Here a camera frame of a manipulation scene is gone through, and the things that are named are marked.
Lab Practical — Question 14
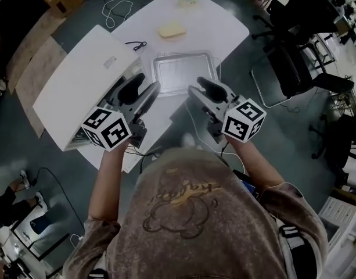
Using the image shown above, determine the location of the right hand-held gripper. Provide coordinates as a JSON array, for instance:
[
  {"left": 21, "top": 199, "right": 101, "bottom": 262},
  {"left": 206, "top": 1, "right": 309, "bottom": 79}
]
[{"left": 187, "top": 76, "right": 267, "bottom": 145}]

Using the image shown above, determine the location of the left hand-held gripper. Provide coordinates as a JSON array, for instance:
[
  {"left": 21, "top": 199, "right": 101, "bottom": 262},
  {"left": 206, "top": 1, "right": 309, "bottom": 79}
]
[{"left": 81, "top": 73, "right": 162, "bottom": 152}]

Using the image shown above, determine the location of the wire oven rack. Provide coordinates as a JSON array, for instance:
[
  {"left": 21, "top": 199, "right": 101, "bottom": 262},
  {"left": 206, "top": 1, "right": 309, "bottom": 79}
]
[{"left": 156, "top": 50, "right": 222, "bottom": 96}]

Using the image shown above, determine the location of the silver baking tray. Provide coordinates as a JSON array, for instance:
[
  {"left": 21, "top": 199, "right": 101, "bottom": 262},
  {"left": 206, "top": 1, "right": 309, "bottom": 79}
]
[{"left": 152, "top": 49, "right": 218, "bottom": 98}]

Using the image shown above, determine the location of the white oven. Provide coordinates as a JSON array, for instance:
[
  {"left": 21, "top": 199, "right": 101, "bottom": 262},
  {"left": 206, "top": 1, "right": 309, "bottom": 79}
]
[{"left": 31, "top": 24, "right": 146, "bottom": 153}]

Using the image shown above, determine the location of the person's left forearm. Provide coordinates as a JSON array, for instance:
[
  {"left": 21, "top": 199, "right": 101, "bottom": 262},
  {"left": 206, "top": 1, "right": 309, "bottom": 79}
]
[{"left": 87, "top": 139, "right": 132, "bottom": 225}]

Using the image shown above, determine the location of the person's right forearm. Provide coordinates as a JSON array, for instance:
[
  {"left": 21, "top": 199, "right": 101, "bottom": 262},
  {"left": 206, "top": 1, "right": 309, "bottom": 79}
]
[{"left": 226, "top": 135, "right": 285, "bottom": 193}]

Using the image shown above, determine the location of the white curved table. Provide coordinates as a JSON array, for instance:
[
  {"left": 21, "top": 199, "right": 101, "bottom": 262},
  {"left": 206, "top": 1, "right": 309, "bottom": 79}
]
[{"left": 78, "top": 0, "right": 251, "bottom": 174}]

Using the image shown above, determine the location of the bread slice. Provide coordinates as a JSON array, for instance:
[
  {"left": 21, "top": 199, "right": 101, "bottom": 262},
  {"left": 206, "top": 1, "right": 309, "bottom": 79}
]
[{"left": 157, "top": 20, "right": 187, "bottom": 39}]

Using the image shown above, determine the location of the black chair with sled base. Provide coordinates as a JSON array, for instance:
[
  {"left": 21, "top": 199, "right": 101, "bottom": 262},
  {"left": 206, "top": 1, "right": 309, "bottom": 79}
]
[{"left": 249, "top": 41, "right": 356, "bottom": 109}]

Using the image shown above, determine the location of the brown cardboard sheet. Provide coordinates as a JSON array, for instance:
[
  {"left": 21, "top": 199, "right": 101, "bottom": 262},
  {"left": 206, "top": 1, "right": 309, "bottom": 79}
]
[
  {"left": 5, "top": 9, "right": 67, "bottom": 96},
  {"left": 14, "top": 35, "right": 69, "bottom": 140}
]

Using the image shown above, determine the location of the black office chair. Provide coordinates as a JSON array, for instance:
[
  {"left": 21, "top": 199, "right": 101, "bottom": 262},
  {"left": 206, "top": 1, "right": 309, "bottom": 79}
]
[
  {"left": 251, "top": 0, "right": 343, "bottom": 45},
  {"left": 308, "top": 112, "right": 356, "bottom": 186}
]

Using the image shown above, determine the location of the person's brown printed t-shirt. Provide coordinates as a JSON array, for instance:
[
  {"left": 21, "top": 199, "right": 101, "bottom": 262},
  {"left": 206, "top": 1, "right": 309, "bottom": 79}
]
[{"left": 62, "top": 146, "right": 330, "bottom": 279}]

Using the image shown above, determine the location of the black-framed panel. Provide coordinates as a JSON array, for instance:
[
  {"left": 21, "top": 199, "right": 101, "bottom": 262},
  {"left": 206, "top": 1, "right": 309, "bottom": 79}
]
[{"left": 10, "top": 204, "right": 71, "bottom": 262}]

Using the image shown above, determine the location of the black white-striped bag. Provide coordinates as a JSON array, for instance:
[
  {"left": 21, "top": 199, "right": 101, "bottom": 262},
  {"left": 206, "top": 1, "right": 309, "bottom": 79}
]
[{"left": 277, "top": 224, "right": 320, "bottom": 279}]

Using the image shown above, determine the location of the white drawer cabinet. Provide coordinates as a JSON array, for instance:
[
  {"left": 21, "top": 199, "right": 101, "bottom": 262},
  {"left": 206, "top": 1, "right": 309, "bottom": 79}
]
[{"left": 317, "top": 195, "right": 356, "bottom": 254}]

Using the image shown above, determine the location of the white storage shelf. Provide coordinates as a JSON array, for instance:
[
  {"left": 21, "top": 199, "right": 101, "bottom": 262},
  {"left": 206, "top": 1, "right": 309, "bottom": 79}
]
[{"left": 0, "top": 228, "right": 32, "bottom": 279}]

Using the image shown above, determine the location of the black tied cord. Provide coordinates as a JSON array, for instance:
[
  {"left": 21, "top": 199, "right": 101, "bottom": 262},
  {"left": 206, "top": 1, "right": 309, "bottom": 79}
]
[{"left": 124, "top": 40, "right": 148, "bottom": 52}]

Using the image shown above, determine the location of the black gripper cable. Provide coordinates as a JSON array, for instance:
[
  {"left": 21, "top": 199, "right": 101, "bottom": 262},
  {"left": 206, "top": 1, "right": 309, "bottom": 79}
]
[{"left": 124, "top": 142, "right": 163, "bottom": 176}]

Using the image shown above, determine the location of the white coiled cable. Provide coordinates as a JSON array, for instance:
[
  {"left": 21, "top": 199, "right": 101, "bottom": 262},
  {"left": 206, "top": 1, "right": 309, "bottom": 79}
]
[{"left": 101, "top": 0, "right": 135, "bottom": 29}]

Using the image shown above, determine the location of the black floor cable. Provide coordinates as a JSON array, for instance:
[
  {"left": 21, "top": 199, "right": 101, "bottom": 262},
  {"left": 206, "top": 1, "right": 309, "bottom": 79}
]
[{"left": 34, "top": 166, "right": 86, "bottom": 230}]

